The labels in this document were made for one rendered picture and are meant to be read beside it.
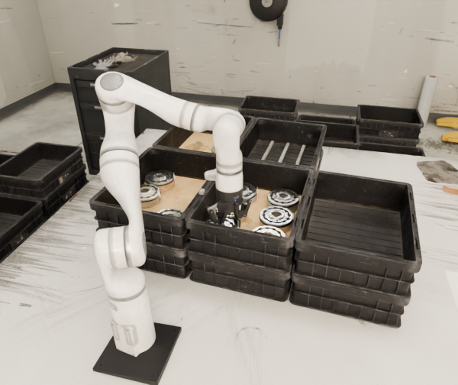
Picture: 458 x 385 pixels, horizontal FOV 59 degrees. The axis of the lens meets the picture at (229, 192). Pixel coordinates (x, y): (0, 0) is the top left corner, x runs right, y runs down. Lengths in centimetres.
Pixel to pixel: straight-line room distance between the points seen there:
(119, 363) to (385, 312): 67
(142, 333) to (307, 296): 44
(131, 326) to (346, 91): 382
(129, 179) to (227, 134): 26
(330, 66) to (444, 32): 104
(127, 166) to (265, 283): 50
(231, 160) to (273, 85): 352
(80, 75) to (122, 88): 175
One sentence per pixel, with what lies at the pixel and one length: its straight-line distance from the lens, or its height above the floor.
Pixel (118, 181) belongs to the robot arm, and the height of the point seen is 111.
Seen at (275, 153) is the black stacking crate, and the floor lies 83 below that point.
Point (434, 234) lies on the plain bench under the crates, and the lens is 159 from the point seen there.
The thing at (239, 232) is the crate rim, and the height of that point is 93.
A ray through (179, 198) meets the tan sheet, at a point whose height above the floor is 83.
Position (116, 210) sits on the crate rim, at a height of 92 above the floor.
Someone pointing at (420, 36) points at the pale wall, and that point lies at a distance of 443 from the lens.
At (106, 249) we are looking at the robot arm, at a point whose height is 102.
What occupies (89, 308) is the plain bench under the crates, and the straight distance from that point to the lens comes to 123.
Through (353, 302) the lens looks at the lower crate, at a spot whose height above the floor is 76.
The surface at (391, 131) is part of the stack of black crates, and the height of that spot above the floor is 53.
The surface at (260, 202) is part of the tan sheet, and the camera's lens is 135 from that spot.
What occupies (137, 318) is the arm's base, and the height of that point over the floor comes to 82.
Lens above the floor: 156
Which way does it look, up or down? 32 degrees down
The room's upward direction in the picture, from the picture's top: straight up
